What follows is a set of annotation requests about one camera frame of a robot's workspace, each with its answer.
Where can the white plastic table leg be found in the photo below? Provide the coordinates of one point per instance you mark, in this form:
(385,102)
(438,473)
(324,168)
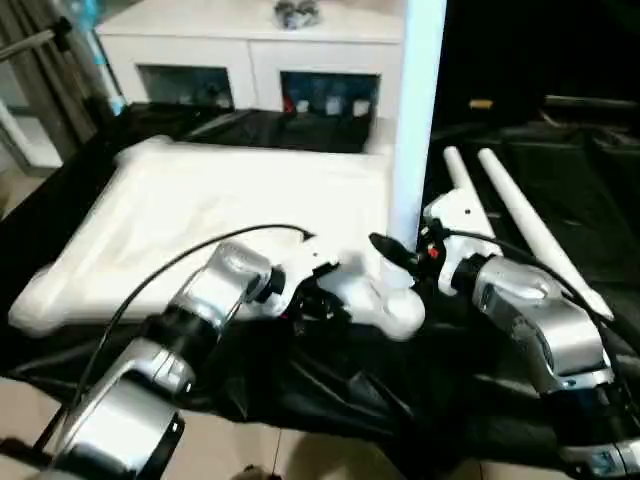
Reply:
(462,180)
(417,100)
(520,210)

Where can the red bottle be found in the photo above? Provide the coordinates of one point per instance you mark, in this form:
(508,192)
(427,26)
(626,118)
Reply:
(289,106)

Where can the small white jar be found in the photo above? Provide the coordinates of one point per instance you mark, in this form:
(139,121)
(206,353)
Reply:
(360,108)
(303,106)
(332,106)

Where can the bag of black parts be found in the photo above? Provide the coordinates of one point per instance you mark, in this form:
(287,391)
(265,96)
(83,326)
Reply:
(296,14)

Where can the long black bar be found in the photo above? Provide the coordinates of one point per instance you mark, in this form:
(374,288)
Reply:
(590,102)

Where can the white sideboard cabinet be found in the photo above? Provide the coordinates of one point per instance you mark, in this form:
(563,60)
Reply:
(200,45)

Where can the black glossy mat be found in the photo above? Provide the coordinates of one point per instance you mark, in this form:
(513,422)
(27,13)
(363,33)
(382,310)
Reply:
(350,390)

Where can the small yellow label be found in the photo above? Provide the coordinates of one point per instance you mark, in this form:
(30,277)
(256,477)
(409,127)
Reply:
(481,104)

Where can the grey tripod stand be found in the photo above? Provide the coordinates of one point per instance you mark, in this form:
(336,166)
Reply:
(45,75)

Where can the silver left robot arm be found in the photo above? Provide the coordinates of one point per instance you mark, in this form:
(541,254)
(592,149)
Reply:
(225,270)

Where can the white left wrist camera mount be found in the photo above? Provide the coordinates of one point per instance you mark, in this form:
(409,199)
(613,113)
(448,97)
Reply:
(310,255)

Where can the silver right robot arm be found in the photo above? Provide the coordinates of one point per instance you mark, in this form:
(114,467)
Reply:
(550,325)

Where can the white plastic table top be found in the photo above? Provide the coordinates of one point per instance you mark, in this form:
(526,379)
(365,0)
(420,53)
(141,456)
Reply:
(200,200)

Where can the white pole with blue ribbon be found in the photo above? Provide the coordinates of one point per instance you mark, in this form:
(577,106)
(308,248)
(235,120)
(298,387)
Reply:
(107,75)

